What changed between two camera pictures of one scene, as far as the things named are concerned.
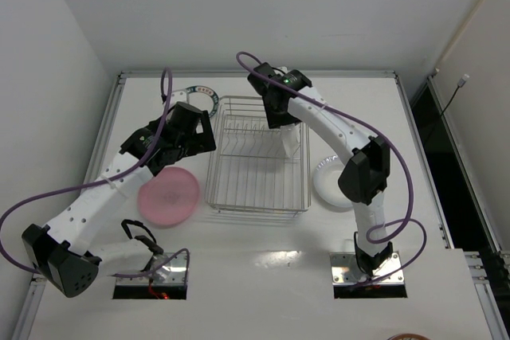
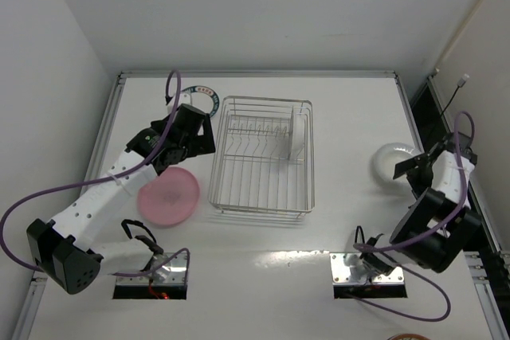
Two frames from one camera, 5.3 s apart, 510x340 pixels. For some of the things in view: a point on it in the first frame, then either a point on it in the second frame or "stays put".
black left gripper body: x=203 y=138 stays put
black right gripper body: x=281 y=118 → x=419 y=164
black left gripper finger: x=204 y=141 stays put
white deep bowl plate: x=326 y=181 → x=387 y=160
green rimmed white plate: x=202 y=98 stays put
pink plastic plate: x=169 y=198 stays put
